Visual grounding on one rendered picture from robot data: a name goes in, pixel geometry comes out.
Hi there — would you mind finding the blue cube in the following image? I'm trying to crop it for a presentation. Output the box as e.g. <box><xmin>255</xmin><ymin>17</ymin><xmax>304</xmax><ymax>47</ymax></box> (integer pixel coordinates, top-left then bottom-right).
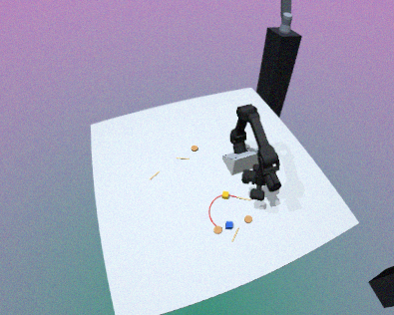
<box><xmin>225</xmin><ymin>221</ymin><xmax>233</xmax><ymax>230</ymax></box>

